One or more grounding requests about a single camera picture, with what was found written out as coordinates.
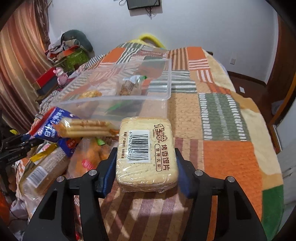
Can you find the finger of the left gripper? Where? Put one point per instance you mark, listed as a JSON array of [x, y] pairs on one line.
[[15, 148]]

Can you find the blue snack bag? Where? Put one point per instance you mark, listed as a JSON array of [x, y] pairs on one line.
[[45, 130]]

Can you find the green patterned bag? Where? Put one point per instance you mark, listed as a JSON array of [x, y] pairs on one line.
[[73, 61]]

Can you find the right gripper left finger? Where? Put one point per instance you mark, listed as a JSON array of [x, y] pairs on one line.
[[54, 218]]

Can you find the patchwork striped bed quilt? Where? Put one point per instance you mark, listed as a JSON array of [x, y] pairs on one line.
[[217, 130]]

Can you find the caramel popcorn pack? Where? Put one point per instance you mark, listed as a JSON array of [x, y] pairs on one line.
[[90, 94]]

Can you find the small wall monitor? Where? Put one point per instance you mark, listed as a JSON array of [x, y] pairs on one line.
[[138, 4]]

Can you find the orange fried snack bag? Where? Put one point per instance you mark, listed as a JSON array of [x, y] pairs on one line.
[[87, 156]]

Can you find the dark blue box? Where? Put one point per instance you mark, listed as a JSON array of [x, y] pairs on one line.
[[52, 83]]

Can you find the baked bun slices pack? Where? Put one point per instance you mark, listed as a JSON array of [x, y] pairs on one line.
[[146, 158]]

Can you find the pink plush toy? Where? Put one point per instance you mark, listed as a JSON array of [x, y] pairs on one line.
[[62, 76]]

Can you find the striped orange curtain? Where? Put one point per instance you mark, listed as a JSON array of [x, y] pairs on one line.
[[23, 61]]

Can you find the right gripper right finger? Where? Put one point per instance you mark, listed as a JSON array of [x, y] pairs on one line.
[[236, 217]]

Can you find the clear plastic storage box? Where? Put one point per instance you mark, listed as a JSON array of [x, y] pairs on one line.
[[114, 92]]

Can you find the wooden door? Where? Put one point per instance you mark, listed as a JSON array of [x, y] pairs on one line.
[[283, 70]]

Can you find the grey plush pillow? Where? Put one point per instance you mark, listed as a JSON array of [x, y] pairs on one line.
[[80, 37]]

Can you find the yellow snack packet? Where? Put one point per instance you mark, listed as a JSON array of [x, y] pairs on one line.
[[43, 153]]

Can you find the round cracker tube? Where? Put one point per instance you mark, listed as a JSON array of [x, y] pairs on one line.
[[37, 180]]

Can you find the clear bag round biscuits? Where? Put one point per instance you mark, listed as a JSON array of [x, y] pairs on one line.
[[130, 85]]

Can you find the red gift box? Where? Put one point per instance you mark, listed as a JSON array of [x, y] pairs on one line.
[[43, 79]]

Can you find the wall power socket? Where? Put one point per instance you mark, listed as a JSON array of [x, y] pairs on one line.
[[232, 61]]

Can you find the clear biscuit stick pack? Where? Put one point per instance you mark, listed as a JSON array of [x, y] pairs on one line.
[[81, 128]]

